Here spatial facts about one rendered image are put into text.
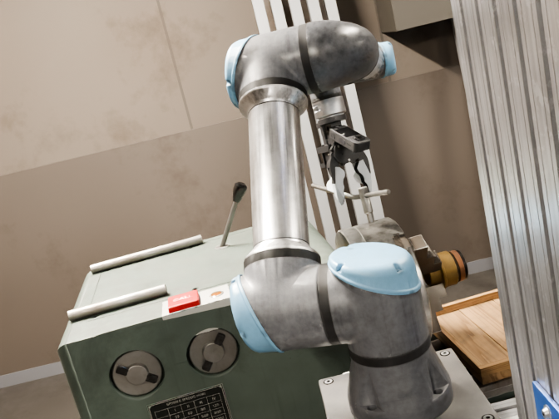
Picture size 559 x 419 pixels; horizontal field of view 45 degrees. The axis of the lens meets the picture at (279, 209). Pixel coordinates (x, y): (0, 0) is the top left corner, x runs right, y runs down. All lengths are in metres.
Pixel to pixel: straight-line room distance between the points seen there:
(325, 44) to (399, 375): 0.52
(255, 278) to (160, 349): 0.41
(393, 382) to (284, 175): 0.34
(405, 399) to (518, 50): 0.51
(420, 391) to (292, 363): 0.45
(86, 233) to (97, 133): 0.61
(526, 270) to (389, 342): 0.26
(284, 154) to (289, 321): 0.26
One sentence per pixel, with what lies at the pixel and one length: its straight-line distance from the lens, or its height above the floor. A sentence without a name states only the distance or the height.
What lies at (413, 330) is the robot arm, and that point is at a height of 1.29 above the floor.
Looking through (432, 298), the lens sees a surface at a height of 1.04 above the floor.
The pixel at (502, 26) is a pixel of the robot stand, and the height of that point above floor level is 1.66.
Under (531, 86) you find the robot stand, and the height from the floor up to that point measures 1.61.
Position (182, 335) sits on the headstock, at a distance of 1.30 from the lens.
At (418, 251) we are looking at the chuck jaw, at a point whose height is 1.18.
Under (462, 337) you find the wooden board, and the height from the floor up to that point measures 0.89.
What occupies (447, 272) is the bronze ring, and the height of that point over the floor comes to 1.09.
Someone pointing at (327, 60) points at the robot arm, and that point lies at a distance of 1.10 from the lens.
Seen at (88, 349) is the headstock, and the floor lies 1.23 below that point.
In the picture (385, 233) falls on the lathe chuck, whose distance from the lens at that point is 1.52.
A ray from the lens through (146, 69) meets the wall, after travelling 4.00.
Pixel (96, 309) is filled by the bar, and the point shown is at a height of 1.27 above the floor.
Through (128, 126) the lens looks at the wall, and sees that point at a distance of 4.04.
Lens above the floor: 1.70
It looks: 14 degrees down
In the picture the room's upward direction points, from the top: 14 degrees counter-clockwise
